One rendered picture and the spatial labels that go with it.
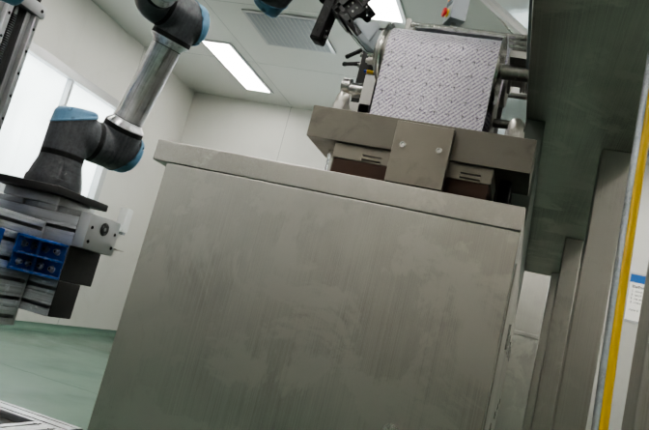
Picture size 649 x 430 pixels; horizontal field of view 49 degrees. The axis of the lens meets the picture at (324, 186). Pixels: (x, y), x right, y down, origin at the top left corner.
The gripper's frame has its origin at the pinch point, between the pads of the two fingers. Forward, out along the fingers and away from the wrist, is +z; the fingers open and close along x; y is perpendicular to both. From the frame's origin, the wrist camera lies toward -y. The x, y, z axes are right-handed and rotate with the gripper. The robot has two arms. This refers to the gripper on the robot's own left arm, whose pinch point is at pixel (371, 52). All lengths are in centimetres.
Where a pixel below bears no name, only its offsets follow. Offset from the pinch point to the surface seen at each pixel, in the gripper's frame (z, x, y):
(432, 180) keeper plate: 40, -30, -10
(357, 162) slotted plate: 28.6, -26.8, -17.8
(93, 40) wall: -347, 355, -131
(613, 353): 76, -67, -9
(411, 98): 18.0, -8.3, -0.6
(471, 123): 30.1, -8.3, 5.3
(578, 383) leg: 81, 5, -10
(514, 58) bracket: 23.3, -4.0, 21.5
